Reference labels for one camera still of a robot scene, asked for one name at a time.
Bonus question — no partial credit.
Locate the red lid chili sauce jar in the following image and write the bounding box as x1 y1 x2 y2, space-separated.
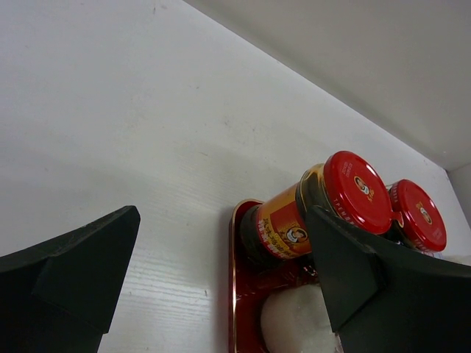
239 151 402 268

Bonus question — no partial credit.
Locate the red lid brown sauce bottle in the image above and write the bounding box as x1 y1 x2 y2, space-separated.
387 179 447 254

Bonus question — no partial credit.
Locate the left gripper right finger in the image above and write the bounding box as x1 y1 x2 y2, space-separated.
306 206 470 352

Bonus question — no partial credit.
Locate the white lid condiment jar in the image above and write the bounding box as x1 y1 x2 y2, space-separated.
439 254 471 266

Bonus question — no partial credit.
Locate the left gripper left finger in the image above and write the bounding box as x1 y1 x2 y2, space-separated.
1 206 140 352

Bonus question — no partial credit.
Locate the black cap white shaker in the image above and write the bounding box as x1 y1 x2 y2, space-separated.
261 285 343 353

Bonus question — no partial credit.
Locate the red lacquer tray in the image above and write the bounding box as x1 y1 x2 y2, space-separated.
228 199 319 352

